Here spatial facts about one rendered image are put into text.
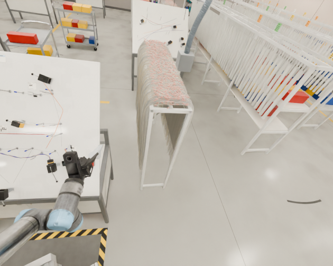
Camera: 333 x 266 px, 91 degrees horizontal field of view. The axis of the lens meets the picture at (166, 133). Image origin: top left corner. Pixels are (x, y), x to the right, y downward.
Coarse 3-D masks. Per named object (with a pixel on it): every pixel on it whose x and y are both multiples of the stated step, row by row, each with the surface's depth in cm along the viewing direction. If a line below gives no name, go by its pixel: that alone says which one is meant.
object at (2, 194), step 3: (0, 189) 110; (3, 189) 110; (6, 189) 110; (9, 189) 114; (12, 189) 117; (0, 192) 107; (3, 192) 107; (6, 192) 110; (9, 192) 114; (0, 195) 107; (3, 195) 108; (6, 195) 110; (0, 198) 108; (3, 198) 108; (3, 204) 111
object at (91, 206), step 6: (30, 204) 134; (36, 204) 135; (42, 204) 137; (48, 204) 138; (78, 204) 145; (84, 204) 146; (90, 204) 148; (96, 204) 150; (84, 210) 156; (90, 210) 158; (96, 210) 160
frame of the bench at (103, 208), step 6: (108, 144) 175; (108, 150) 173; (102, 162) 159; (102, 168) 154; (102, 174) 150; (102, 180) 146; (102, 186) 143; (108, 186) 184; (102, 198) 144; (102, 204) 151; (102, 210) 161; (108, 222) 192
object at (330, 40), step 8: (232, 0) 648; (256, 8) 561; (272, 16) 467; (280, 16) 445; (288, 24) 421; (296, 24) 430; (304, 32) 382; (312, 32) 390; (328, 40) 336; (288, 56) 424; (304, 72) 434; (320, 104) 364; (312, 112) 365; (304, 120) 381
